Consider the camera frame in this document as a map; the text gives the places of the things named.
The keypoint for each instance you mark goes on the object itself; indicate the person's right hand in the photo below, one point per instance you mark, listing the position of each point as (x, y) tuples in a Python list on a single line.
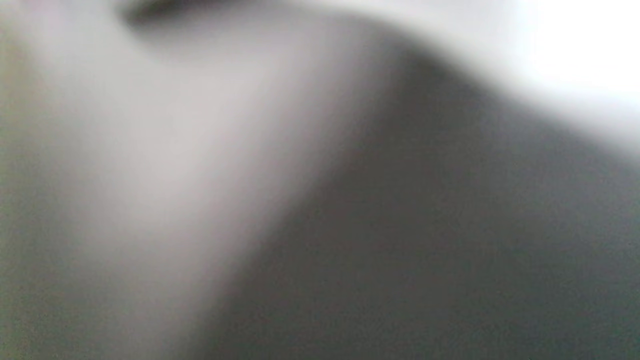
[(160, 7)]

